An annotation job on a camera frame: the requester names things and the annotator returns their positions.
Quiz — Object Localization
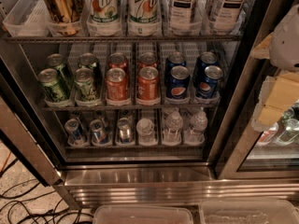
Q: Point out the rear left green can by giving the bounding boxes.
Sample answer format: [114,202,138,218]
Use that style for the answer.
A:
[47,53,73,90]

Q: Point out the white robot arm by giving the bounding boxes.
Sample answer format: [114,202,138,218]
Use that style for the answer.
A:
[250,5,299,132]

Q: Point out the left tea bottle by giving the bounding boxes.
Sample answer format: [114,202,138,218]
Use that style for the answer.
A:
[169,0,197,30]

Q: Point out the tall gold can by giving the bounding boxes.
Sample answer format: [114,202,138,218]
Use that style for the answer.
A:
[44,0,84,35]

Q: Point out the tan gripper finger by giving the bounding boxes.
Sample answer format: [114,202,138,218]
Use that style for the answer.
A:
[250,34,272,60]
[251,72,299,132]

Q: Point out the left clear plastic bin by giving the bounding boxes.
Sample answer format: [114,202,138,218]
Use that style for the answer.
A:
[93,205,193,224]

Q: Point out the steel fridge frame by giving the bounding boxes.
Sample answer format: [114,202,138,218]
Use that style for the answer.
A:
[0,0,299,208]

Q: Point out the empty clear shelf tray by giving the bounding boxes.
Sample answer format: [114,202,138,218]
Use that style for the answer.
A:
[3,0,49,37]

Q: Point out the front left pepsi can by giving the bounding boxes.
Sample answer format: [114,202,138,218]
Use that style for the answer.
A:
[166,65,190,99]

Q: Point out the left blue silver can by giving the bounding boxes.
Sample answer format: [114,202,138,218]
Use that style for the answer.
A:
[64,119,87,145]

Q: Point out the blue silver can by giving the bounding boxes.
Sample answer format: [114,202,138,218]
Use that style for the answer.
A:
[64,119,87,145]
[90,119,108,145]

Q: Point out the front right green can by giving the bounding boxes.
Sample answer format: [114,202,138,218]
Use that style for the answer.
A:
[74,68,99,101]

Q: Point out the right clear plastic bin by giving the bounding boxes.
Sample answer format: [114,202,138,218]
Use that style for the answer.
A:
[199,199,299,224]

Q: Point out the clear plastic bin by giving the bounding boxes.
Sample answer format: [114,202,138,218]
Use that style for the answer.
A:
[199,199,299,224]
[93,205,193,224]

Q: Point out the left water bottle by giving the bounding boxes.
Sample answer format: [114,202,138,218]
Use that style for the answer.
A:
[136,119,154,145]

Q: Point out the tea bottle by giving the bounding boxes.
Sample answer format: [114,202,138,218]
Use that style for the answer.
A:
[169,0,197,30]
[209,0,245,35]

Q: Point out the green can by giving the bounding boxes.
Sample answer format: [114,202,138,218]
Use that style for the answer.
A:
[38,68,69,103]
[74,68,99,101]
[47,53,73,90]
[78,52,102,85]

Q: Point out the front right pepsi can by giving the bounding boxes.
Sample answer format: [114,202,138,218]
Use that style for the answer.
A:
[195,65,223,99]

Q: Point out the rear left pepsi can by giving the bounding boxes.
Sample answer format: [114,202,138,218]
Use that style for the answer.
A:
[164,51,186,85]

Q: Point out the front left green can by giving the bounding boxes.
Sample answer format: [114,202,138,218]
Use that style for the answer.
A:
[38,68,69,103]

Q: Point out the right 7up can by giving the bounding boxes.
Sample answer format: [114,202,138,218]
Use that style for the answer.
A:
[128,0,158,23]

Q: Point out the pepsi can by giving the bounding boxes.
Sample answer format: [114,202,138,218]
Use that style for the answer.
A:
[166,65,190,99]
[192,51,218,86]
[195,65,223,99]
[164,51,186,85]

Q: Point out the middle water bottle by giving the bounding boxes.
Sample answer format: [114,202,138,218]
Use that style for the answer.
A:
[164,111,183,144]

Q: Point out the black floor cables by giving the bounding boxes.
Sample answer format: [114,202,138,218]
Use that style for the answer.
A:
[0,158,94,224]

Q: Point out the right tea bottle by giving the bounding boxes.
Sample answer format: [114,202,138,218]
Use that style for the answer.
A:
[209,0,245,35]

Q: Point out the rear right green can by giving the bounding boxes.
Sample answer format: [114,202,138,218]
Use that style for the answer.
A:
[78,52,102,85]

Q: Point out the rear right pepsi can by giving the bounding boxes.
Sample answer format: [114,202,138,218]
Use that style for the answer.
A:
[192,51,218,86]

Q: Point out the glass fridge door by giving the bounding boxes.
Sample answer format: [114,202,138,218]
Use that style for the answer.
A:
[210,0,298,179]

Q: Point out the orange floor cable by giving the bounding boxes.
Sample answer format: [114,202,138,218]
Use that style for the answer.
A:
[0,150,13,174]

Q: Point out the red coke can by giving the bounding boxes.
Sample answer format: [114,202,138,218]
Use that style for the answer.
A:
[137,52,158,69]
[108,52,129,72]
[138,66,159,101]
[106,68,128,101]

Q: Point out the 7up can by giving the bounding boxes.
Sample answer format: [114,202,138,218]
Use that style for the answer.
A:
[87,0,120,23]
[128,0,158,23]

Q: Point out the left 7up can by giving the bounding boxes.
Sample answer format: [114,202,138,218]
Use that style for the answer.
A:
[87,0,120,23]

